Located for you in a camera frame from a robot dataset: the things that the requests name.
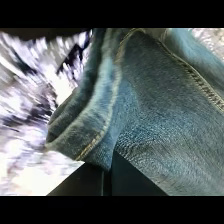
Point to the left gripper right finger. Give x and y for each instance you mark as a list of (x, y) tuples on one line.
[(130, 180)]

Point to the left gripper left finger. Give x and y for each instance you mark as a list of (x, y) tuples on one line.
[(88, 181)]

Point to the blue jeans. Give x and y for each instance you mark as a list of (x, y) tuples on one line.
[(160, 110)]

